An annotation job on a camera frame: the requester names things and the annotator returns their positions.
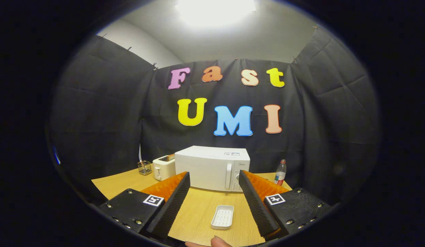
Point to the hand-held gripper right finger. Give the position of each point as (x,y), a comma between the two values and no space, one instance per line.
(258,209)

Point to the toast slice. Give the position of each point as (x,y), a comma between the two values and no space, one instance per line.
(170,157)

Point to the clear water bottle red label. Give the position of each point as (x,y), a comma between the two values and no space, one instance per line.
(280,176)

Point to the white toaster oven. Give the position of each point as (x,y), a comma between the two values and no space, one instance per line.
(202,168)

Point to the cream bread toaster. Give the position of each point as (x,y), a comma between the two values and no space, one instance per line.
(162,168)

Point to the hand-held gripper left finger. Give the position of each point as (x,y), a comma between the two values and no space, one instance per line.
(171,209)

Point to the small white ribbed tray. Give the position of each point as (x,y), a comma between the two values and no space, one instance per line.
(222,218)

